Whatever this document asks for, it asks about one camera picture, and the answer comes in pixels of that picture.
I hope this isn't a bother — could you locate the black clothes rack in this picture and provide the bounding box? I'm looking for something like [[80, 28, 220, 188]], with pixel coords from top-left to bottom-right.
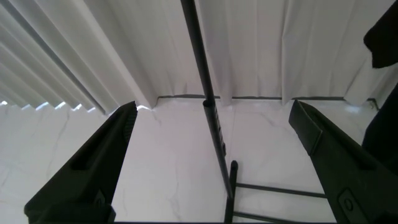
[[180, 0, 327, 224]]

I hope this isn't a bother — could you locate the white curtain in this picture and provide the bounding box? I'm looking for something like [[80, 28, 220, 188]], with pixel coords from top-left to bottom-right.
[[0, 0, 398, 114]]

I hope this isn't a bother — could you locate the black T-shirt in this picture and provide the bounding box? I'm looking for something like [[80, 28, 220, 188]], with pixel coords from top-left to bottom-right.
[[362, 0, 398, 175]]

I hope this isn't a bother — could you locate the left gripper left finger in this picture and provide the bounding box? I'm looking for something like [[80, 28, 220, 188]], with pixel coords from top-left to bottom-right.
[[24, 100, 139, 224]]

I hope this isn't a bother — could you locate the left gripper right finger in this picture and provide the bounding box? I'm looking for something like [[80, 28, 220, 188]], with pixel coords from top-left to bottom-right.
[[288, 99, 398, 224]]

